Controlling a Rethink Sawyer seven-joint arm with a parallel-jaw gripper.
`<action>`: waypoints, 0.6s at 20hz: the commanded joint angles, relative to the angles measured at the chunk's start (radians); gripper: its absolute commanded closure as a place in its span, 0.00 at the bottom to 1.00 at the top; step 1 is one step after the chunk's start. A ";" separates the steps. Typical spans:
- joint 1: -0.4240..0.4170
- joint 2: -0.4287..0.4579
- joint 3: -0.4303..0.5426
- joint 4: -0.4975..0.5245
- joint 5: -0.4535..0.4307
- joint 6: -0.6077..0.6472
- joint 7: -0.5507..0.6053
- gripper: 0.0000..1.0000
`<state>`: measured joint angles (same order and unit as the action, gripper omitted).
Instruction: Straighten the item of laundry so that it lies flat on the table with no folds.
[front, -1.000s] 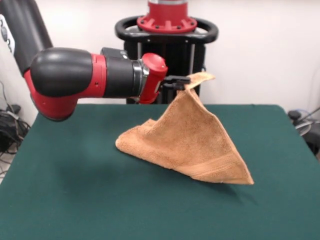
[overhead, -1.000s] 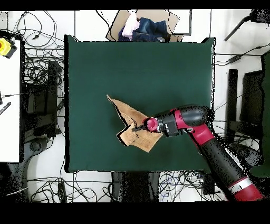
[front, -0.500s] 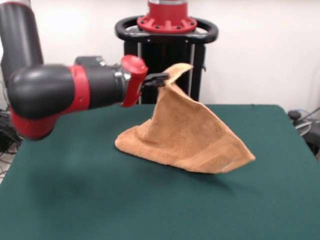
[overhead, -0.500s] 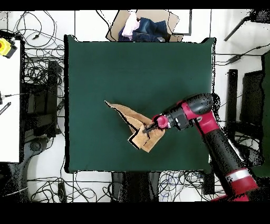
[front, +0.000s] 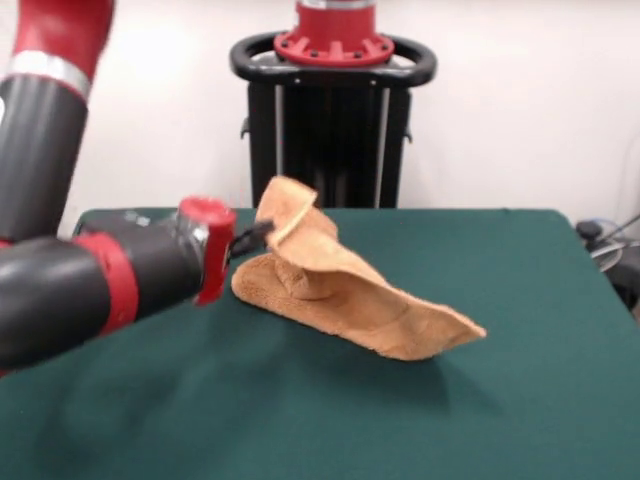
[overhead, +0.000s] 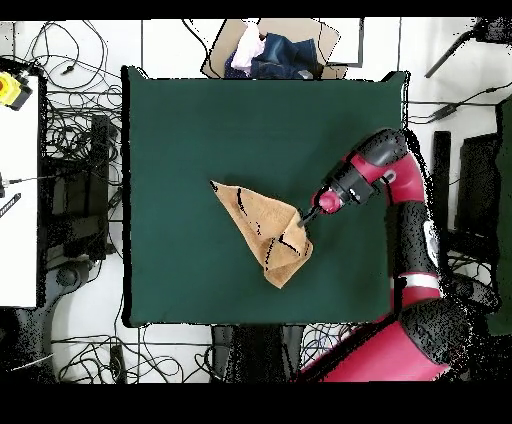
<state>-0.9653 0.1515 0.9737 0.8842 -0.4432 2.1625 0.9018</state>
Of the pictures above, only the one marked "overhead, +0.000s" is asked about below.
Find black metal frame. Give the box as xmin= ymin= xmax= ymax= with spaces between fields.
xmin=41 ymin=114 xmax=121 ymax=263
xmin=431 ymin=130 xmax=501 ymax=273

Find black label strip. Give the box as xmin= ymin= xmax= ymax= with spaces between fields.
xmin=0 ymin=192 xmax=22 ymax=219

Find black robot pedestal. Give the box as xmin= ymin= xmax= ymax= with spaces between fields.
xmin=210 ymin=324 xmax=305 ymax=383

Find green cloth covered stand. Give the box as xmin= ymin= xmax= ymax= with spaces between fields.
xmin=485 ymin=93 xmax=512 ymax=335

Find cardboard box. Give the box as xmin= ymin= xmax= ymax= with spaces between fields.
xmin=199 ymin=17 xmax=349 ymax=80

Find white desk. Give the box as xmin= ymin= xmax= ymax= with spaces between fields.
xmin=0 ymin=75 xmax=41 ymax=308

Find blue jeans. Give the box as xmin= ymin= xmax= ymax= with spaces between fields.
xmin=223 ymin=32 xmax=325 ymax=80

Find dark green table cloth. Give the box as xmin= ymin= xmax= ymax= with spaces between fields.
xmin=121 ymin=65 xmax=410 ymax=329

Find black tripod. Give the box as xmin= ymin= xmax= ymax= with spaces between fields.
xmin=424 ymin=16 xmax=512 ymax=79

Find black power strip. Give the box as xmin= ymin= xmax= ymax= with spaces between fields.
xmin=109 ymin=344 xmax=127 ymax=383

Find black cable tangle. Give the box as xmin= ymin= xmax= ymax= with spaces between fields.
xmin=13 ymin=19 xmax=123 ymax=185

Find tan terry towel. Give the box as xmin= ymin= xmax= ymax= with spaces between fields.
xmin=209 ymin=179 xmax=315 ymax=290

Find pale pink garment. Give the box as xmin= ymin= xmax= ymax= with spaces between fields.
xmin=230 ymin=21 xmax=266 ymax=75

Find yellow emergency stop button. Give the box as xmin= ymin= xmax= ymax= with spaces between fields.
xmin=0 ymin=71 xmax=34 ymax=112

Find black power adapter with cable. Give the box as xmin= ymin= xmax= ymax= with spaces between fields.
xmin=407 ymin=81 xmax=512 ymax=123

